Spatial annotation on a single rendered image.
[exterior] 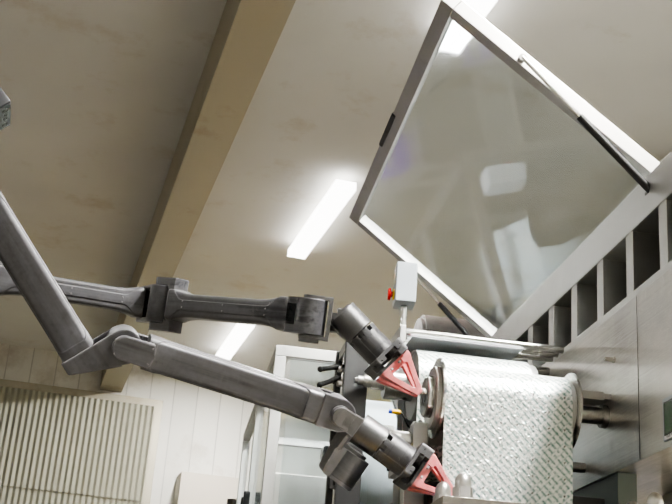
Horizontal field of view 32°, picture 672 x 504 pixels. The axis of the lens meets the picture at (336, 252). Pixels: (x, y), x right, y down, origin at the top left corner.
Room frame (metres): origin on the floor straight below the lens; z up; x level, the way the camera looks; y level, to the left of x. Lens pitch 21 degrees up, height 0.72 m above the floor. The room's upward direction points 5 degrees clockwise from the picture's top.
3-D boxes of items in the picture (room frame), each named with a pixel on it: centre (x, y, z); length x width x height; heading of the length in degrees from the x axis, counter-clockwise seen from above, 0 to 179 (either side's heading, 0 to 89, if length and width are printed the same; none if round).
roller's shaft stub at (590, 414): (2.10, -0.49, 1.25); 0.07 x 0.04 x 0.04; 97
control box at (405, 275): (2.61, -0.16, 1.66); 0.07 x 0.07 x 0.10; 2
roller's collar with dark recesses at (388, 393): (2.31, -0.15, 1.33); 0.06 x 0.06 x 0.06; 7
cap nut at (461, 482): (1.84, -0.23, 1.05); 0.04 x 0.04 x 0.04
